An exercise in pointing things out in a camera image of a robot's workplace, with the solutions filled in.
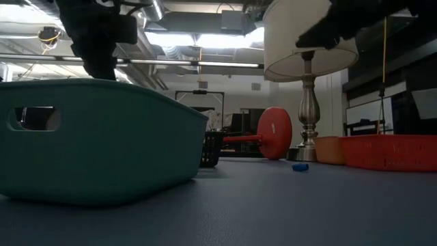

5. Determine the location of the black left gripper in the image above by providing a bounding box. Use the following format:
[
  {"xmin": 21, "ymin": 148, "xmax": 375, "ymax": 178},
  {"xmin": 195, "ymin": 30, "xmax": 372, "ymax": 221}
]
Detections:
[{"xmin": 70, "ymin": 15, "xmax": 119, "ymax": 80}]

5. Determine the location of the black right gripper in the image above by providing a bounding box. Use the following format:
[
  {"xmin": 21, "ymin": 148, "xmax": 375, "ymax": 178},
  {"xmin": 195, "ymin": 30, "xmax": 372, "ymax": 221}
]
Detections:
[{"xmin": 295, "ymin": 0, "xmax": 410, "ymax": 51}]

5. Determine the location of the black slotted plastic basket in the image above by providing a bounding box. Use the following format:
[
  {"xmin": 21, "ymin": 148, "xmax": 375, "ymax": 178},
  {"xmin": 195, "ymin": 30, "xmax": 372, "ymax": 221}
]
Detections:
[{"xmin": 199, "ymin": 131, "xmax": 225, "ymax": 168}]

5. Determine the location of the silver table lamp cream shade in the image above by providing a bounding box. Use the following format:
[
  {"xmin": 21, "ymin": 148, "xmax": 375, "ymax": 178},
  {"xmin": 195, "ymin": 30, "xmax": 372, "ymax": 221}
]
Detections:
[{"xmin": 262, "ymin": 0, "xmax": 359, "ymax": 162}]

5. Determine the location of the whiteboard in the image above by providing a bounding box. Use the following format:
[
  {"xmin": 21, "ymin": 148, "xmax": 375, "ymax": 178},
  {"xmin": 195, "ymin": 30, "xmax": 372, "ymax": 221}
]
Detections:
[{"xmin": 345, "ymin": 96, "xmax": 394, "ymax": 136}]

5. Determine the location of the teal plastic bin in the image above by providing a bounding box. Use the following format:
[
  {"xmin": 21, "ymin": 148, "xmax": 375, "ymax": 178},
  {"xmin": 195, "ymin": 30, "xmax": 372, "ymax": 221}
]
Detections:
[{"xmin": 0, "ymin": 78, "xmax": 209, "ymax": 206}]

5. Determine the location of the long fluorescent light tube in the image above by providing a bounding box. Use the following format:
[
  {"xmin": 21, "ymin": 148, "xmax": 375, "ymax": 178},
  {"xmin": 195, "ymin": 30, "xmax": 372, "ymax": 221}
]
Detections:
[{"xmin": 0, "ymin": 53, "xmax": 264, "ymax": 68}]

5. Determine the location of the red disc on red rod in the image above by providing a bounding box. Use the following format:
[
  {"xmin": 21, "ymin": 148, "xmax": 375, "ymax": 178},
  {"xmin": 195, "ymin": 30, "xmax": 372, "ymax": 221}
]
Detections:
[{"xmin": 223, "ymin": 107, "xmax": 294, "ymax": 161}]

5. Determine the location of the orange plastic bin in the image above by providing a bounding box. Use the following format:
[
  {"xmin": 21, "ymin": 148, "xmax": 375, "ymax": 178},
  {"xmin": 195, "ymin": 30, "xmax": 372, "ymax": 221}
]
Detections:
[{"xmin": 314, "ymin": 136, "xmax": 346, "ymax": 166}]

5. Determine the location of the black cabinet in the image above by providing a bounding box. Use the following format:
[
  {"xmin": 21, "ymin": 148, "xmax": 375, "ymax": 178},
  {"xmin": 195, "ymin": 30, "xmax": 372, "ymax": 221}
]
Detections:
[{"xmin": 230, "ymin": 108, "xmax": 267, "ymax": 154}]

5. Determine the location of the grey ceiling ventilation unit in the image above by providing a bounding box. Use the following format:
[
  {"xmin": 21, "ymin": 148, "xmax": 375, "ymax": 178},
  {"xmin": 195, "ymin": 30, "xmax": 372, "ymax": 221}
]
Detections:
[{"xmin": 145, "ymin": 9, "xmax": 259, "ymax": 36}]

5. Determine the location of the grey flat panel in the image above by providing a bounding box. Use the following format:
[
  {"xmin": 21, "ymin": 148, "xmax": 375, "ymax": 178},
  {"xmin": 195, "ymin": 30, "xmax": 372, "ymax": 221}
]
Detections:
[{"xmin": 411, "ymin": 87, "xmax": 437, "ymax": 120}]

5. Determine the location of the red slotted plastic basket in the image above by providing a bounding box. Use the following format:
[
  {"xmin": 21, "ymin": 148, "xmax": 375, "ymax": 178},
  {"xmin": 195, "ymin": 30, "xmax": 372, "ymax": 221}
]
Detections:
[{"xmin": 342, "ymin": 134, "xmax": 437, "ymax": 172}]

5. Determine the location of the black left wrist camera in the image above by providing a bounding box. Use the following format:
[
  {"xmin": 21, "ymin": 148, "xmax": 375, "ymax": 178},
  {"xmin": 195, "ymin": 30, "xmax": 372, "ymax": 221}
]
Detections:
[{"xmin": 109, "ymin": 13, "xmax": 139, "ymax": 45}]

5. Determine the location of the black yellow ceiling cable reel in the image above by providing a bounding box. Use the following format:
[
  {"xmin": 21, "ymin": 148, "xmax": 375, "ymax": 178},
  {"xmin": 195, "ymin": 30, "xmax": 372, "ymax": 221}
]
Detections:
[{"xmin": 37, "ymin": 26, "xmax": 63, "ymax": 45}]

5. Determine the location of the yellow hanging cord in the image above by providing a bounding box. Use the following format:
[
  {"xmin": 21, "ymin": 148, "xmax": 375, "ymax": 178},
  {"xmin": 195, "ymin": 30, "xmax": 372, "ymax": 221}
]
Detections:
[{"xmin": 377, "ymin": 16, "xmax": 389, "ymax": 134}]

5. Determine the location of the round silver ceiling duct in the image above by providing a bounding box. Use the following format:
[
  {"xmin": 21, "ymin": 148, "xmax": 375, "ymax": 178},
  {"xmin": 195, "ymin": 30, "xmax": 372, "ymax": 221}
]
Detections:
[{"xmin": 143, "ymin": 0, "xmax": 165, "ymax": 22}]

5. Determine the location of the black metal frame rack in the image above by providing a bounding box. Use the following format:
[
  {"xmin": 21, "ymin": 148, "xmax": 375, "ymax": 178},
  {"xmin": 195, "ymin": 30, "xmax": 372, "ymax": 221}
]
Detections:
[{"xmin": 175, "ymin": 90, "xmax": 225, "ymax": 131}]

